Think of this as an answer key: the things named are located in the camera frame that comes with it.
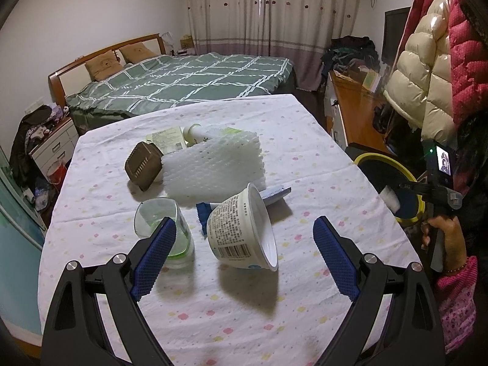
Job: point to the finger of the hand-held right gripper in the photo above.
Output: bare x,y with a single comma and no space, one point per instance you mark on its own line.
408,204

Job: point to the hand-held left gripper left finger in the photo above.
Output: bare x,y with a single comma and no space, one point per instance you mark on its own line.
156,259

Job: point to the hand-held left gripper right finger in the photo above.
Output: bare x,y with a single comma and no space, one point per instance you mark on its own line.
335,259

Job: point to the white paper piece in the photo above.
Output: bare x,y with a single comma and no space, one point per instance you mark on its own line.
389,198

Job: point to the yellow rimmed black bin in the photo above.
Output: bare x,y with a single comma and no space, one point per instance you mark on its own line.
377,175

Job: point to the white barcode paper cup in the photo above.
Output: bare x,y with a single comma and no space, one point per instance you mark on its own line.
232,228

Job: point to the pale green tea box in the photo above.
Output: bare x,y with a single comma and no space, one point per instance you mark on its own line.
167,139

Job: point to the white green plastic bottle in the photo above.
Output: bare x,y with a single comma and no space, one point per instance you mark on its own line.
194,134

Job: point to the person's right hand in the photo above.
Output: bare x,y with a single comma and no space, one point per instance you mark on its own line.
453,240

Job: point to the clear glass cup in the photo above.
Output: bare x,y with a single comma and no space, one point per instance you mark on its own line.
152,213

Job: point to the blue wrapper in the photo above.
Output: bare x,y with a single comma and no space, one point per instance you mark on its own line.
202,213

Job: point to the cream puffer jacket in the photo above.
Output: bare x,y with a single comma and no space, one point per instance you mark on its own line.
423,84

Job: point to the flower printed white tablecloth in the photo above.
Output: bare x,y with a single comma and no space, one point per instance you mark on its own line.
228,305

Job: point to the white blue tube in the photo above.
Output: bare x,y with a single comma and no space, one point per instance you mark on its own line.
276,194

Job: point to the brown ribbed box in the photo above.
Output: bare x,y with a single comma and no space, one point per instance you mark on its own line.
143,166

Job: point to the wooden desk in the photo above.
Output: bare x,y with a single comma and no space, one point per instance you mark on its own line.
358,106

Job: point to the pale green book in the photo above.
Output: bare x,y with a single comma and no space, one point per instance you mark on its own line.
369,81

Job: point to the white foam net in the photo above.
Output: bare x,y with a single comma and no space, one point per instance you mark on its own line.
213,167

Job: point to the red plastic bag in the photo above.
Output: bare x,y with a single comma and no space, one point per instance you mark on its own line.
57,173

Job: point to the black television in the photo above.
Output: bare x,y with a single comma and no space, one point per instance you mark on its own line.
394,34

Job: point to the pile of clothes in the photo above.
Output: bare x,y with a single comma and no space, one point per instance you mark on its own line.
350,51

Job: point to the teal wardrobe sliding door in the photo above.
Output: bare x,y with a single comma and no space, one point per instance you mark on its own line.
15,255

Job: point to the white wooden nightstand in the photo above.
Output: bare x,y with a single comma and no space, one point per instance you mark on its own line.
53,145

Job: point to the green checked quilt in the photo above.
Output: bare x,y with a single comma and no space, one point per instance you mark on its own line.
183,80

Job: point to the pink white curtain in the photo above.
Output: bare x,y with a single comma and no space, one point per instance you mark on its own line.
308,26
225,11

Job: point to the brown bear pillow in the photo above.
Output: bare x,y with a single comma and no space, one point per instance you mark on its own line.
103,65
137,52

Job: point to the wooden bed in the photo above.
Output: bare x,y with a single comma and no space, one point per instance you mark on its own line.
55,84

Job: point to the small cardboard box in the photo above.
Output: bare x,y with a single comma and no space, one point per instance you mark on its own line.
186,42

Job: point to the white wall socket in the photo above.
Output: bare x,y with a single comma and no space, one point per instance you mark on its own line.
37,105

